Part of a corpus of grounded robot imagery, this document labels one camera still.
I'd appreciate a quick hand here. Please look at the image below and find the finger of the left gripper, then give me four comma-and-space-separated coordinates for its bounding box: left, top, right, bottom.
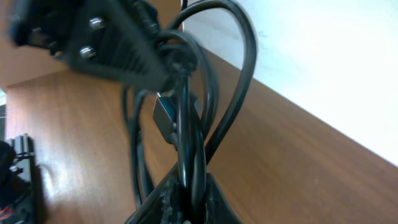
66, 0, 174, 90

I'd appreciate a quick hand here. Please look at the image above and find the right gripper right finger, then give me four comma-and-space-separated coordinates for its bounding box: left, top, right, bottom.
205, 173, 242, 224

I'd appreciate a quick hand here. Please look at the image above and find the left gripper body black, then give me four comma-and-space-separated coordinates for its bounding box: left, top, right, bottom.
9, 0, 81, 53

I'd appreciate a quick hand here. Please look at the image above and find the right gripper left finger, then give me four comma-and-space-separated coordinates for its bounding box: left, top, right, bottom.
124, 165, 183, 224

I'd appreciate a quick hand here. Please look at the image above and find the black USB cable thick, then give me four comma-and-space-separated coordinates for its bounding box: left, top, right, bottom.
155, 0, 259, 215

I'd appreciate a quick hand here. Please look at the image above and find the black USB cable thin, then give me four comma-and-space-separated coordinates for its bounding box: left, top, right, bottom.
121, 86, 178, 209

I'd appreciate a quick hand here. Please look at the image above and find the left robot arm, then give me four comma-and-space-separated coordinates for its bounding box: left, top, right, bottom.
1, 1, 166, 222

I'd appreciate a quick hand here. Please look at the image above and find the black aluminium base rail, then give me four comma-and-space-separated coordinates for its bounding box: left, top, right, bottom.
6, 133, 35, 183

